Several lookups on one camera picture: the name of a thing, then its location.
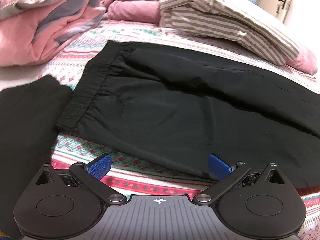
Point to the black folded garment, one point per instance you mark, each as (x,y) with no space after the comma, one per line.
(29,114)

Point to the patterned red green bedsheet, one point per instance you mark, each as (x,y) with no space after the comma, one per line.
(135,175)

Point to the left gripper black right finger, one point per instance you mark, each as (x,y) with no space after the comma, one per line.
(256,205)

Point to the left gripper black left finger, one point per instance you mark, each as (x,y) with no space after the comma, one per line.
(58,204)

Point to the pink grey blanket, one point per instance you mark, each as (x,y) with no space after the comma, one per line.
(34,31)

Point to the beige striped pillow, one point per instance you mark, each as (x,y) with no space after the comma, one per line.
(239,21)

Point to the black pants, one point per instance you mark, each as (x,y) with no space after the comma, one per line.
(175,107)

